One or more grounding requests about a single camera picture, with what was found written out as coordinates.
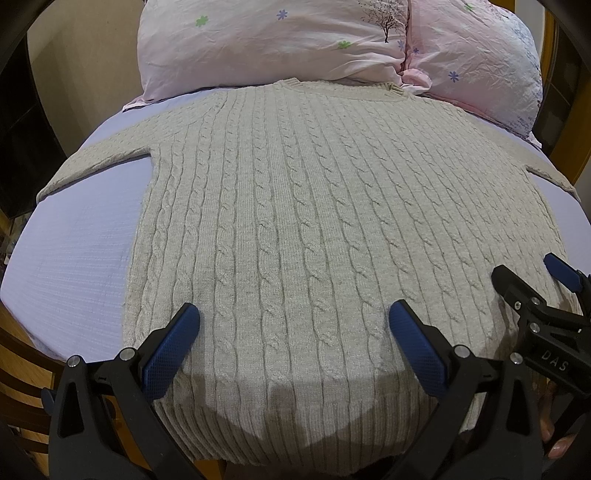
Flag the beige cable-knit sweater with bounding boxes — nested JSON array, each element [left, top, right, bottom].
[[39, 79, 575, 475]]

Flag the person's hand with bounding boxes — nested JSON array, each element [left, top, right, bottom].
[[538, 379, 588, 461]]

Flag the wooden headboard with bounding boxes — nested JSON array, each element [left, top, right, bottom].
[[497, 1, 590, 183]]

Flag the lavender bed sheet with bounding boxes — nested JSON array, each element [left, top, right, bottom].
[[1, 79, 590, 380]]

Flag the pink floral pillow right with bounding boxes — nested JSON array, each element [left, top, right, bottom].
[[402, 1, 543, 138]]

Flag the pink floral pillow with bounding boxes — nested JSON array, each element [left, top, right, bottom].
[[402, 1, 543, 138], [127, 0, 423, 108]]

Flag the pink floral pillow left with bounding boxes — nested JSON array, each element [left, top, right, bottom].
[[127, 0, 423, 108]]

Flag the wooden bed frame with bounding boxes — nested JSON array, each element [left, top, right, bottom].
[[0, 209, 66, 478]]

